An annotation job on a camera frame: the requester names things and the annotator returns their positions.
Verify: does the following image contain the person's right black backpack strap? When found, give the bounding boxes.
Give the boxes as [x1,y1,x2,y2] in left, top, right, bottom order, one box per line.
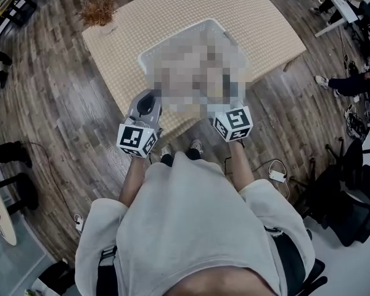
[263,226,308,296]

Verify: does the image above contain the pink clothes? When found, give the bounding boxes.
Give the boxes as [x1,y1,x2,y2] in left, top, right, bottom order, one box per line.
[158,31,246,104]

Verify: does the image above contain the round wooden table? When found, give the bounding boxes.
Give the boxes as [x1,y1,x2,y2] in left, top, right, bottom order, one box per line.
[0,177,18,246]

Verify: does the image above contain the white desk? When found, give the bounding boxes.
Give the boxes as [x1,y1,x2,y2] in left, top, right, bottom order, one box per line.
[285,0,359,39]

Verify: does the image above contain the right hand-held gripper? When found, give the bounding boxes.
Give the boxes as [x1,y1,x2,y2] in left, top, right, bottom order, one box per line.
[208,101,254,142]

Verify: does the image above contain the person's white shirt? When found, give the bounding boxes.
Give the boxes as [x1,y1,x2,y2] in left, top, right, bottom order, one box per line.
[75,151,316,296]

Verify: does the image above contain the person's right forearm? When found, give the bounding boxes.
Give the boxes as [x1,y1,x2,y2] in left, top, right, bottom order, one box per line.
[228,139,255,194]

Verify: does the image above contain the black round stool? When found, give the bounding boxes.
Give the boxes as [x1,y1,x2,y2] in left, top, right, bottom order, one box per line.
[0,173,39,211]

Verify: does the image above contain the person's left forearm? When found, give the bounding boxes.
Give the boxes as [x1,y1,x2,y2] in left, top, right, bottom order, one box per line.
[118,155,151,210]

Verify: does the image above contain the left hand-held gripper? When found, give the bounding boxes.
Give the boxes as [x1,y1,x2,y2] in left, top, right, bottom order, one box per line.
[116,88,164,158]

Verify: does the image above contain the tangle of black cables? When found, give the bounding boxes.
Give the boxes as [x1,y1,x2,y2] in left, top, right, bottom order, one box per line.
[345,103,370,141]

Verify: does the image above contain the white plastic laundry basket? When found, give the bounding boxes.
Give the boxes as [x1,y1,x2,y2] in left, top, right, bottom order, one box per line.
[138,18,254,117]

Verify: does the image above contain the person's black backpack strap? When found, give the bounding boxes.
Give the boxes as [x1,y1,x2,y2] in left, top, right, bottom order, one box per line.
[263,226,308,296]
[97,245,118,296]

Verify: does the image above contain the beige checkered tablecloth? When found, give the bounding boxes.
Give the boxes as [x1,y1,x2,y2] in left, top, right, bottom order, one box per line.
[81,0,308,142]

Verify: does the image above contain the dried plant in white pot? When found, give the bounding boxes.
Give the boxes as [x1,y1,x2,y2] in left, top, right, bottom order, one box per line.
[76,0,120,36]

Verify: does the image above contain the person's right shoe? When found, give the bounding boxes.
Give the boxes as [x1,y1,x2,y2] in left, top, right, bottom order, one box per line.
[189,139,205,155]

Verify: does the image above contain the person's left black backpack strap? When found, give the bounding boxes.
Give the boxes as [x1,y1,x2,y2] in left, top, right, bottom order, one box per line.
[97,245,118,296]

